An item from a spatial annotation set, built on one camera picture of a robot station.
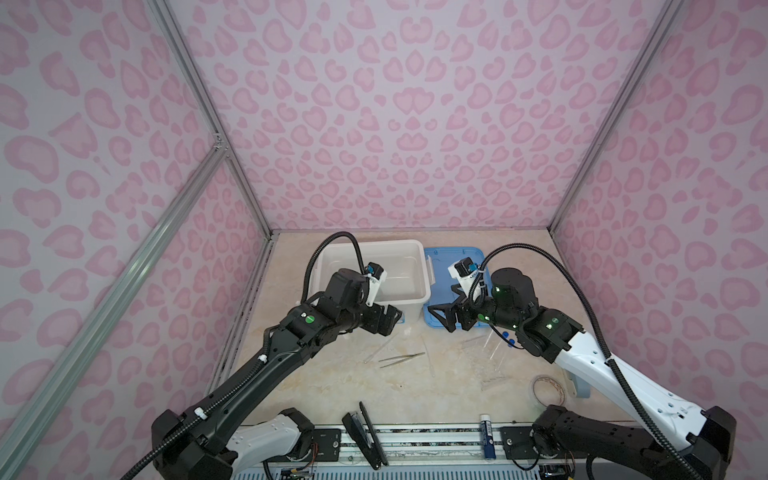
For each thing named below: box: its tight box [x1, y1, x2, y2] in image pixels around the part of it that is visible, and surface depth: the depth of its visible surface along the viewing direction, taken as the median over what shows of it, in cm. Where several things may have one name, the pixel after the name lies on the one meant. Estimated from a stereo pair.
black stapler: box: [342, 401, 389, 470], surface depth 75 cm
